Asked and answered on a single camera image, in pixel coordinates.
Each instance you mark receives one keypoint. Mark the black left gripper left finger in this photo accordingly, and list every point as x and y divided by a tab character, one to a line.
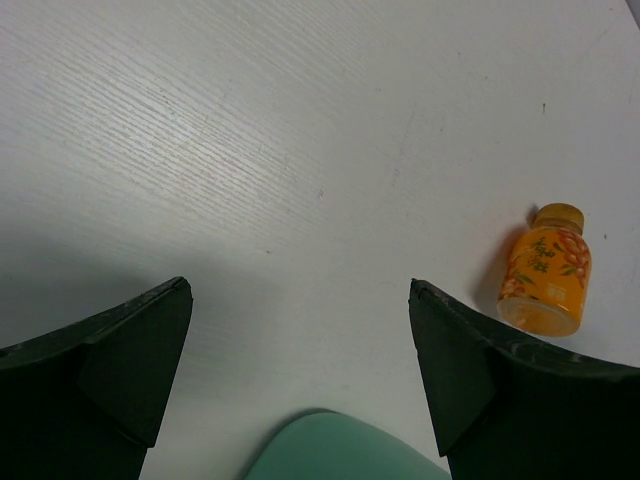
87	401

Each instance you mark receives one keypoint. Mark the green plastic bin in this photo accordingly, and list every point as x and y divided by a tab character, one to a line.
330	445

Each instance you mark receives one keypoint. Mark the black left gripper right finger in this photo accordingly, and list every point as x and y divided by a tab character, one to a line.
506	405

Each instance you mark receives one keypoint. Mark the orange juice bottle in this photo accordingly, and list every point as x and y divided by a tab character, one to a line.
545	286

